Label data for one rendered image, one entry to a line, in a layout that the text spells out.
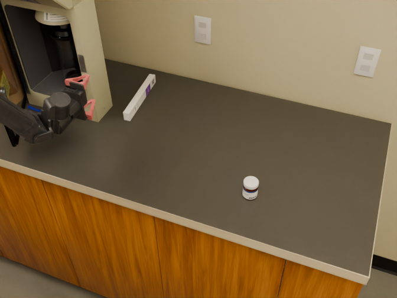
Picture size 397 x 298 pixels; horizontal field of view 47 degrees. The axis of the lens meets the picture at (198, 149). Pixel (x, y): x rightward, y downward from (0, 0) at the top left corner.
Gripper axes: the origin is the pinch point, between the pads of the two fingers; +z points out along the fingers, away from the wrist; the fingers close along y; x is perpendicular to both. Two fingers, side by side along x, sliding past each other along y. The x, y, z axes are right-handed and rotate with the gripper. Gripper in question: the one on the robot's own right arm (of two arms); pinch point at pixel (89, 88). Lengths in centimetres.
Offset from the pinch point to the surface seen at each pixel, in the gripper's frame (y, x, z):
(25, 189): -44, 28, -15
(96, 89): -12.6, 9.0, 14.4
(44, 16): 13.7, 23.4, 14.2
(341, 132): -27, -78, 40
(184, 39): -11, -9, 55
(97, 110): -21.2, 9.0, 13.0
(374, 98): -20, -86, 55
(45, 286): -120, 40, -18
